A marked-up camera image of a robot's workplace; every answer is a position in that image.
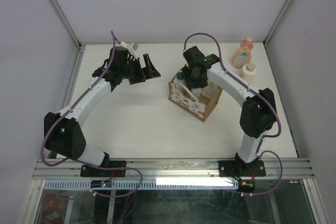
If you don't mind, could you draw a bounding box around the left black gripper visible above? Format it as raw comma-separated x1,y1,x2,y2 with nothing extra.
120,54,161,84

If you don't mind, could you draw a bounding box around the white bottle grey cap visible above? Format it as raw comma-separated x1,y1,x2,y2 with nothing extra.
191,88,202,101
173,71,185,92

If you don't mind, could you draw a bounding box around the peach lotion bottle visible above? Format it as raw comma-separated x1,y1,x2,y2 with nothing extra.
232,37,254,69

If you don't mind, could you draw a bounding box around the cream round jar bottle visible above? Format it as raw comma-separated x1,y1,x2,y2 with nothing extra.
240,63,257,82

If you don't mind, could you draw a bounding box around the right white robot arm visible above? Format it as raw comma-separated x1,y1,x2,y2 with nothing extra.
182,46,276,177

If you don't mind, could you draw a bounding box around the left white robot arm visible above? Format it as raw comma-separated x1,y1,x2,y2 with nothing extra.
40,44,160,176

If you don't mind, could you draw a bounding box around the black connector box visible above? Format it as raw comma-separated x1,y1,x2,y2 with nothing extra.
237,181,255,193

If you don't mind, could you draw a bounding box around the small circuit board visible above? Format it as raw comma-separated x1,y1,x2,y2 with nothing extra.
90,180,113,188

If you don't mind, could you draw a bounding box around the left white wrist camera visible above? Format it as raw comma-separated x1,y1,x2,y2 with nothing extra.
119,41,139,58

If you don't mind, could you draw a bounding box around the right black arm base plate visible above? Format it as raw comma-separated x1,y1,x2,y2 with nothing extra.
218,160,266,177

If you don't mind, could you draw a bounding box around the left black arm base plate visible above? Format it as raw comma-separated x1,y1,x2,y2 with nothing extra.
80,160,127,178

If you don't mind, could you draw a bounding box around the aluminium mounting rail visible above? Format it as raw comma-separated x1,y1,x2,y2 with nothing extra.
33,157,315,180

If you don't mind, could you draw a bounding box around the white slotted cable duct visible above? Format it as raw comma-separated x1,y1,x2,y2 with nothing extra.
44,177,238,191

